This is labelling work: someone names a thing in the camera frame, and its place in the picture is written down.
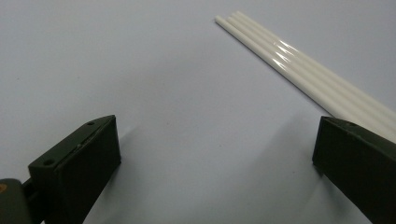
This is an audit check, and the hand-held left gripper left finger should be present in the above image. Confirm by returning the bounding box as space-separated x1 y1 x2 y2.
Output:
27 114 122 224

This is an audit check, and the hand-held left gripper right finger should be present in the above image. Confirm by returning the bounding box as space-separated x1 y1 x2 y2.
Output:
312 116 396 224

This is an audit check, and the white chopstick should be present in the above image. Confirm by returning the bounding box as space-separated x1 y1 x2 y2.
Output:
224 15 396 145
231 12 396 141
235 10 396 126
214 15 370 134

